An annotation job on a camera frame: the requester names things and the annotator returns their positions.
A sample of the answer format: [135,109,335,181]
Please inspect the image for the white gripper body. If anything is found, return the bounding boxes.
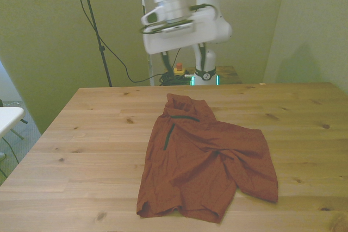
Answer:
[142,22,204,55]

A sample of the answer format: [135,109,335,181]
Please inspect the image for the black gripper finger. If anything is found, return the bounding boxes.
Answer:
[197,42,207,70]
[160,51,174,72]

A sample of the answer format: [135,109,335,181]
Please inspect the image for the rust red shorts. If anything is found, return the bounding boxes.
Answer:
[135,93,279,224]

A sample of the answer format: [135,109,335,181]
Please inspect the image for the yellow emergency stop button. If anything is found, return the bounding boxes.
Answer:
[172,62,187,78]

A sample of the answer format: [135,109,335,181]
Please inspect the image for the small wooden robot table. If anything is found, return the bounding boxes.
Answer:
[163,65,243,85]

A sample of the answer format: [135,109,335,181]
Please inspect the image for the white folding table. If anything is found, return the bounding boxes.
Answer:
[0,106,32,162]

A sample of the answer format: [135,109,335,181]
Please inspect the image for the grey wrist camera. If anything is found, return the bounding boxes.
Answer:
[141,19,195,35]

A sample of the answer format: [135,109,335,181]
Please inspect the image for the coiled dark cable bundle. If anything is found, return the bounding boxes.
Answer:
[158,71,195,86]

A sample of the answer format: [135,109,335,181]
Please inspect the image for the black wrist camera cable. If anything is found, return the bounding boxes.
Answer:
[138,0,222,36]

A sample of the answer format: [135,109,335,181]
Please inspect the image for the black stand cable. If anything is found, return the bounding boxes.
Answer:
[70,0,165,84]

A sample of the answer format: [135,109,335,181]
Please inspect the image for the black camera stand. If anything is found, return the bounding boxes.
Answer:
[69,0,113,87]

